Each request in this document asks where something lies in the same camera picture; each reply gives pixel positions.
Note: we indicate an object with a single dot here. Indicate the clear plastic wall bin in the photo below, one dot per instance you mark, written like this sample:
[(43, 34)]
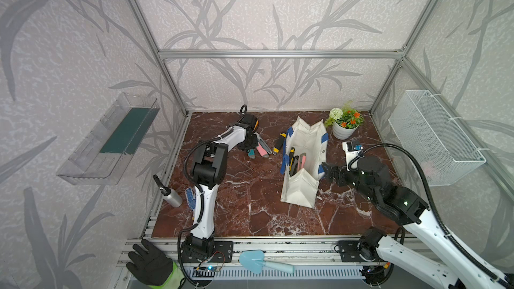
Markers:
[(106, 152)]

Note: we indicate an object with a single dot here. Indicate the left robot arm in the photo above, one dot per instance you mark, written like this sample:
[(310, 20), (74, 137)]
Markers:
[(205, 168)]

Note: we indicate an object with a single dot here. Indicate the grey art knife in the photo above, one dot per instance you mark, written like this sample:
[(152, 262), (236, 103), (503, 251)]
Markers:
[(263, 148)]

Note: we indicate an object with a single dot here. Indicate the white power adapter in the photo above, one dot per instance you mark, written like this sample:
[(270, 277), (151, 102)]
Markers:
[(352, 149)]

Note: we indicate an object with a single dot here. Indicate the blue dotted work glove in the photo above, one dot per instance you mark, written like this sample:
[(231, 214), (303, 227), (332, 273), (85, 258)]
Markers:
[(191, 198)]

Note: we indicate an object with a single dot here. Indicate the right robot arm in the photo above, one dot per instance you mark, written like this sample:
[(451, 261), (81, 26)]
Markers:
[(459, 266)]

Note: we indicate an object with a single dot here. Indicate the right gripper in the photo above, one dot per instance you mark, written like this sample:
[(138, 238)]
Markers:
[(332, 168)]

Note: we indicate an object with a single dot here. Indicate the orange art knife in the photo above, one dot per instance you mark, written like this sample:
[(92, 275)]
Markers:
[(279, 143)]

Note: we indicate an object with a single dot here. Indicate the white wire mesh basket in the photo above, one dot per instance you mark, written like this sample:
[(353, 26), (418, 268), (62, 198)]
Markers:
[(426, 130)]

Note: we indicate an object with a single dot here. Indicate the potted artificial flower plant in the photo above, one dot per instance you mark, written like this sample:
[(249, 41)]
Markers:
[(344, 121)]

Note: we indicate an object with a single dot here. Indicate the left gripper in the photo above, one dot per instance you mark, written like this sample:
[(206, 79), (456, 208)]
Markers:
[(254, 144)]

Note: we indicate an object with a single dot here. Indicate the teal art knife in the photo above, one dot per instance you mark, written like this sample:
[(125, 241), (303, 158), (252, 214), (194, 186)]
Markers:
[(251, 153)]

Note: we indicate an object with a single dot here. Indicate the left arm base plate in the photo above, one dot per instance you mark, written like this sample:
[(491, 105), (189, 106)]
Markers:
[(216, 251)]

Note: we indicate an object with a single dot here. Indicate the light blue trowel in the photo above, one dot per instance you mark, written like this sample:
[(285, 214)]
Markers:
[(254, 261)]

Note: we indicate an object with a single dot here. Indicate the black yellow art knife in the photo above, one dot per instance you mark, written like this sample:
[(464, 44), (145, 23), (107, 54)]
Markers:
[(291, 157)]

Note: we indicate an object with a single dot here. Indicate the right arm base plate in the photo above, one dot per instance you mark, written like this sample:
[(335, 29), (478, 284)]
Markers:
[(348, 251)]

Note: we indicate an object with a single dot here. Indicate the black and green glove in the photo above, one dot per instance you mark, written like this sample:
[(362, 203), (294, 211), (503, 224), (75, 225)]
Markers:
[(150, 266)]

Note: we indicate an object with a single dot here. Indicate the white Doraemon tote pouch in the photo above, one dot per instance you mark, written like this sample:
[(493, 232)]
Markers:
[(301, 189)]

